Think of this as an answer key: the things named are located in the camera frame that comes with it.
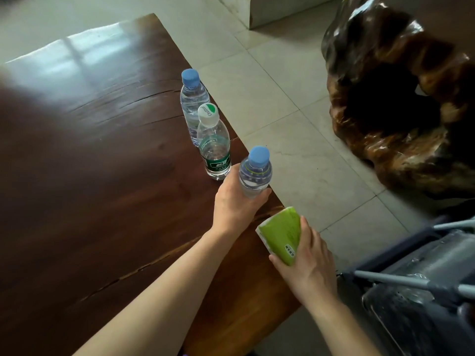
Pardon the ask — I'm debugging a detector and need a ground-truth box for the green-label white-capped water bottle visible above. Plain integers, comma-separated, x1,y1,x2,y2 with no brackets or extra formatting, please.
196,102,232,181

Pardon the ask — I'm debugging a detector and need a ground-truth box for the dark wooden table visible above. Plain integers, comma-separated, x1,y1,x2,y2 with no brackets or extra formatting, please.
0,12,302,356

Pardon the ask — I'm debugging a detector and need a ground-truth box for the person's left hand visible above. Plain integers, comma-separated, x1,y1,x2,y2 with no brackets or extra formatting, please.
210,163,273,240

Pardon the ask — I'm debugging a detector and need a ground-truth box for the white stone platform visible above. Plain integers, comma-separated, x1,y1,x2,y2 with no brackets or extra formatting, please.
216,0,342,31

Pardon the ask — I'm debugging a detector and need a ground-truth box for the green tissue pack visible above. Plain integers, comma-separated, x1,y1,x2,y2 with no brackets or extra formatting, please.
255,206,302,267

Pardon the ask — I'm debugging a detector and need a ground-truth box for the glossy root stump table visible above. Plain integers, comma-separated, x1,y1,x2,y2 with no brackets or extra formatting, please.
321,0,475,200

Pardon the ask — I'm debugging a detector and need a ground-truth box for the person's right hand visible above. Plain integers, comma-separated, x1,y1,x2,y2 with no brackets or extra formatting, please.
268,216,338,308

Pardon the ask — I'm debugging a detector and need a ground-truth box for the blue-capped clear water bottle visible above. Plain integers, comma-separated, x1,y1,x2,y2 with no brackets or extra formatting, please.
238,145,273,199
180,68,210,148

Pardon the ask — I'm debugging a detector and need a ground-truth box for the person's left forearm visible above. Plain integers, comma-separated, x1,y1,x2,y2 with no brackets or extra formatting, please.
72,227,245,356

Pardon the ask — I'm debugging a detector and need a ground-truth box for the grey cleaning cart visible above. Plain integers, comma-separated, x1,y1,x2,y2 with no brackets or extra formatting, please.
335,215,475,356

